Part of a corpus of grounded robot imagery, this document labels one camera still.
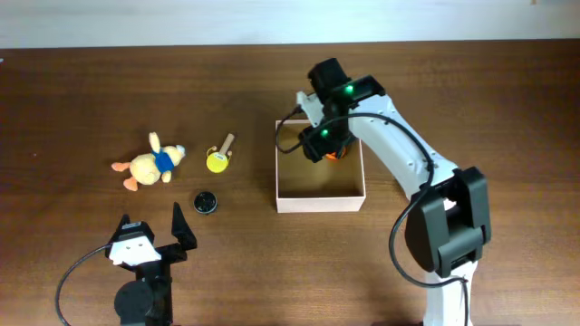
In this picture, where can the yellow plush duck blue vest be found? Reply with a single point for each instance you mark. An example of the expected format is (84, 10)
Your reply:
(147, 169)

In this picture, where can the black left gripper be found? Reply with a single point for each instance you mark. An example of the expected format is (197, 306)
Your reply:
(177, 252)

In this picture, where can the orange round perforated puck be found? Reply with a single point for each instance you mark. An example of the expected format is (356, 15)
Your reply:
(333, 156)

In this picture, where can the yellow wooden rattle drum toy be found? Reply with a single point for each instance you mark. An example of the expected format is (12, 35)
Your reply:
(218, 158)

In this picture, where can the open beige cardboard box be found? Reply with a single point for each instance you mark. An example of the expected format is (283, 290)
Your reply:
(327, 186)

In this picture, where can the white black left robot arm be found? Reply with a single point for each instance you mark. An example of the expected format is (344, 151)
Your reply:
(147, 300)

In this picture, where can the black round perforated puck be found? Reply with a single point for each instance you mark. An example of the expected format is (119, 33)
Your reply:
(205, 203)

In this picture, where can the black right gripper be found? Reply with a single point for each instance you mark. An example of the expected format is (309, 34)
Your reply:
(313, 143)

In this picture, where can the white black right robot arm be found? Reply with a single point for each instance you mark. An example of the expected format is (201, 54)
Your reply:
(437, 240)

